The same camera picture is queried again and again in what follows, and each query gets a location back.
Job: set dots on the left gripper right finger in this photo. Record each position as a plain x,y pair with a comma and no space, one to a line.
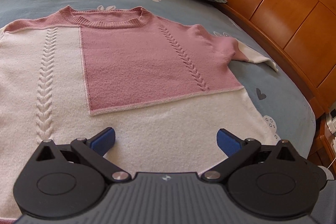
238,151

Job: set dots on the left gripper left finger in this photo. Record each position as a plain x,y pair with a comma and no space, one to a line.
91,153

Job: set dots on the pink and cream sweater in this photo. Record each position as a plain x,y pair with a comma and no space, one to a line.
164,87

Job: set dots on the teal floral bed sheet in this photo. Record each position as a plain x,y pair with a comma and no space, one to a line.
272,92

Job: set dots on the wooden nightstand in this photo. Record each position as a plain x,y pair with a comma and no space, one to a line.
322,151

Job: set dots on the wooden headboard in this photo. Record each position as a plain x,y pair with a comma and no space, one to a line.
300,36

